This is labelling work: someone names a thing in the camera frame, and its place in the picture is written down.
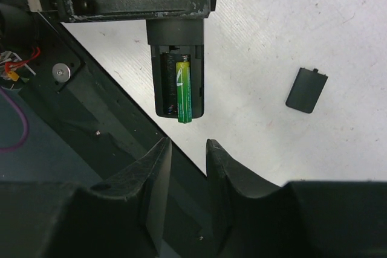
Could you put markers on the green yellow battery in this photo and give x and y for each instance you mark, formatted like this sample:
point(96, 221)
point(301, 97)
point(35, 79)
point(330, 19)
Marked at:
point(184, 96)

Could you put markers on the plain black remote control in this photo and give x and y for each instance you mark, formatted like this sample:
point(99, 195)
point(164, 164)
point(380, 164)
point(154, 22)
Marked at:
point(177, 57)

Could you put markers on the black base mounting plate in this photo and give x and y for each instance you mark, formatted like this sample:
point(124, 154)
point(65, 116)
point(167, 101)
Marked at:
point(75, 96)

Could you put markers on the black battery cover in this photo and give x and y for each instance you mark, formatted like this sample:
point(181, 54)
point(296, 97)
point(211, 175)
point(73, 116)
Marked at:
point(306, 90)

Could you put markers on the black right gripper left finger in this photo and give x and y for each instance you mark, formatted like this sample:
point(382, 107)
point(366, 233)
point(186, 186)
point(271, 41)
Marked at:
point(122, 216)

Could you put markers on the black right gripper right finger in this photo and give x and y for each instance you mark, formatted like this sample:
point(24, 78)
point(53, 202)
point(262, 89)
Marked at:
point(252, 217)

